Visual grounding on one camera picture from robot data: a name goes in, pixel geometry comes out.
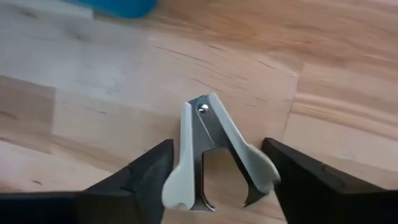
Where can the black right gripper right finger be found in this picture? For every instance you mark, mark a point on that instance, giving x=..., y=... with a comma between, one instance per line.
x=326, y=196

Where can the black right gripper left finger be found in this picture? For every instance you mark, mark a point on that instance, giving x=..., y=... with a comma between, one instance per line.
x=130, y=193

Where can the blue plastic bin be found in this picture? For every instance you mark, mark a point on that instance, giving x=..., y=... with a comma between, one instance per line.
x=124, y=7

